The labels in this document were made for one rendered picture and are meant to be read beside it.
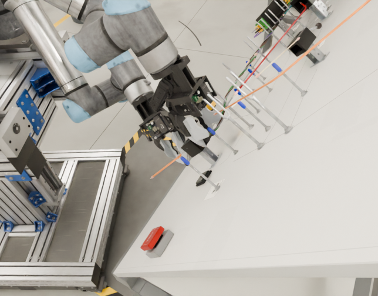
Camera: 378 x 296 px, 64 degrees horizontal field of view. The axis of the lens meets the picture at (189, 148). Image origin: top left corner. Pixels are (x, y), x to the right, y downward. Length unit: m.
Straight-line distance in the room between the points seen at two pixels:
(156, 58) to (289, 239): 0.40
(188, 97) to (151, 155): 1.71
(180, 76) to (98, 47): 0.16
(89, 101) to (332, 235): 0.76
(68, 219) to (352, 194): 1.71
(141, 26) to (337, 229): 0.45
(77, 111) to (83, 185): 1.13
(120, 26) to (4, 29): 0.88
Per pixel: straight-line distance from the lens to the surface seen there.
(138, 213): 2.03
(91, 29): 0.63
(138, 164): 2.26
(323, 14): 1.05
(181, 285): 0.96
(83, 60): 0.65
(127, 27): 0.59
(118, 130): 2.55
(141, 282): 0.98
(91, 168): 2.07
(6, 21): 1.43
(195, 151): 0.76
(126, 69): 0.87
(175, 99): 0.63
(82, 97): 0.92
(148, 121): 0.82
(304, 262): 0.31
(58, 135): 2.72
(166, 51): 0.60
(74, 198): 1.97
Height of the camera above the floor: 1.71
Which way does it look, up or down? 48 degrees down
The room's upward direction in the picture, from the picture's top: 7 degrees counter-clockwise
